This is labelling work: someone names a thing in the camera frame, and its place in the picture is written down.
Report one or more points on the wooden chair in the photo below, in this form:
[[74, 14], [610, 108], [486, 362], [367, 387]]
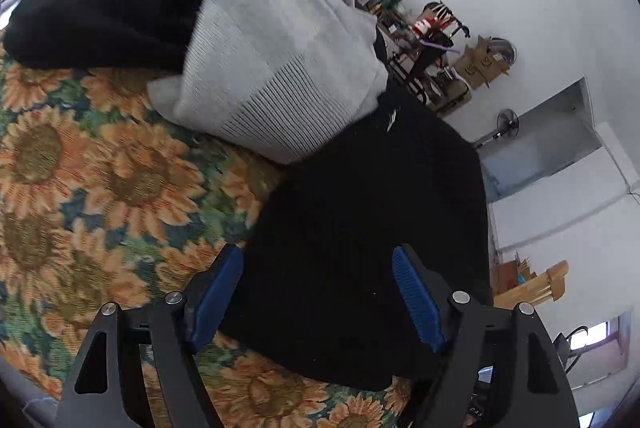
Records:
[[540, 288]]

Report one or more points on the black standing fan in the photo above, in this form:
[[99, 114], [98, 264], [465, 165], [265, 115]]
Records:
[[507, 122]]

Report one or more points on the sunflower tablecloth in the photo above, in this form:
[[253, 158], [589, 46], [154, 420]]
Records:
[[100, 188]]

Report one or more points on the cardboard box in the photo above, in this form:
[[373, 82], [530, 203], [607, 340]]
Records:
[[492, 60], [467, 67]]

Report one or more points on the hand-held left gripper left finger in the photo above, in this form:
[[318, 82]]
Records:
[[215, 300]]

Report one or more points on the black trolley cart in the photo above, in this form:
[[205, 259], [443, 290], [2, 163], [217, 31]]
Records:
[[425, 52]]

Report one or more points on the black knit sweater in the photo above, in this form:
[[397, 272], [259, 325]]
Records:
[[360, 218]]

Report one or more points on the black jacket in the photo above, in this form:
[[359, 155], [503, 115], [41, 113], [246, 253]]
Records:
[[100, 22]]

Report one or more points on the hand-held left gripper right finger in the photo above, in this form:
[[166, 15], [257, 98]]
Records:
[[417, 303]]

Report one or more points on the grey knit sweater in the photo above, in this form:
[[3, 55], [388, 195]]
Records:
[[280, 57]]

